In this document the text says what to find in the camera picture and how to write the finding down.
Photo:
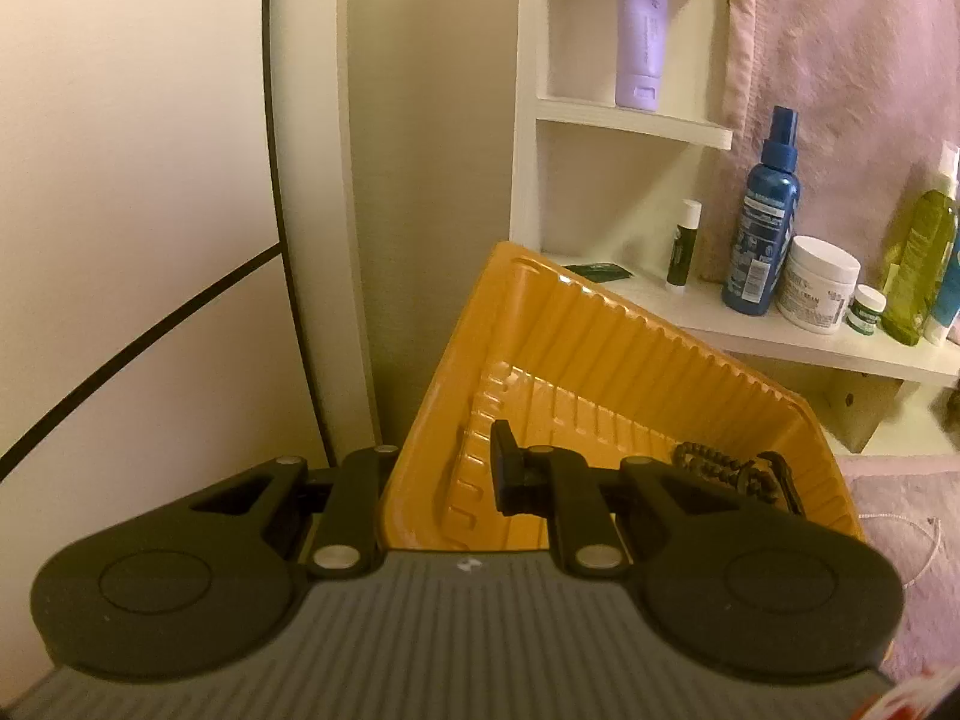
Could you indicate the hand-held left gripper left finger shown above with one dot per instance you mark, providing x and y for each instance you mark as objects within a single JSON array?
[{"x": 360, "y": 495}]

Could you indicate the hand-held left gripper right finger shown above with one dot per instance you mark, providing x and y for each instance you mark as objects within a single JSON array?
[{"x": 506, "y": 472}]

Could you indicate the orange plastic tray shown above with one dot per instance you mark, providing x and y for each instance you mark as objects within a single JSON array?
[{"x": 600, "y": 360}]

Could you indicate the dark green tube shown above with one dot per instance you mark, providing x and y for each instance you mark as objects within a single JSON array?
[{"x": 600, "y": 271}]

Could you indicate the lip balm stick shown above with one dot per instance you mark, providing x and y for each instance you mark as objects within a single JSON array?
[{"x": 682, "y": 247}]

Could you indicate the beige shelf unit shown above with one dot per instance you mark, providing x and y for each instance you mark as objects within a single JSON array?
[{"x": 450, "y": 165}]

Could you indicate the blue spray bottle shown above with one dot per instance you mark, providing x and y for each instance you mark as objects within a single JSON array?
[{"x": 757, "y": 240}]

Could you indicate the white cream jar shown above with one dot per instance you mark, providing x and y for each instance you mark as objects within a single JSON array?
[{"x": 817, "y": 285}]

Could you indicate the small green label jar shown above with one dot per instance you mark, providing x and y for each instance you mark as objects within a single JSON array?
[{"x": 866, "y": 311}]

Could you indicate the pink table towel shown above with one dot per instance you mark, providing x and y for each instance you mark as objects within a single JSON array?
[{"x": 915, "y": 615}]

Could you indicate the green spray bottle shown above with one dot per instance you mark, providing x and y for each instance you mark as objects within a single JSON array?
[{"x": 919, "y": 270}]

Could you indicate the purple tube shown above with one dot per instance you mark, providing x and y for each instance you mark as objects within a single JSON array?
[{"x": 641, "y": 30}]

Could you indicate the blue and white tube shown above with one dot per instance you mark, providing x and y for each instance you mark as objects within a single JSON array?
[{"x": 946, "y": 307}]

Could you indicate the pink hanging towel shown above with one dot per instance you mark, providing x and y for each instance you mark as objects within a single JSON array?
[{"x": 847, "y": 52}]

